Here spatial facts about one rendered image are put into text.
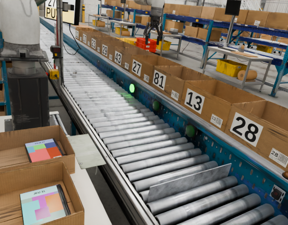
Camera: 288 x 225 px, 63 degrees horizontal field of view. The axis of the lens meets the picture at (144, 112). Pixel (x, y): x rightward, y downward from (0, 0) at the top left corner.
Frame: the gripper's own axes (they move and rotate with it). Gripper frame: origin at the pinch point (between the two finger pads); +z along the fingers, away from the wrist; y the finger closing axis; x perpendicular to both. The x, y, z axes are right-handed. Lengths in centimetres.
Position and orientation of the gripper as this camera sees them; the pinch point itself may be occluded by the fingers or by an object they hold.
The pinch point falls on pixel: (152, 42)
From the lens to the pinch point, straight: 203.4
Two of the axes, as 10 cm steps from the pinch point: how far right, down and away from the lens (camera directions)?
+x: -4.8, -4.1, 7.8
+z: -1.2, 9.1, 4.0
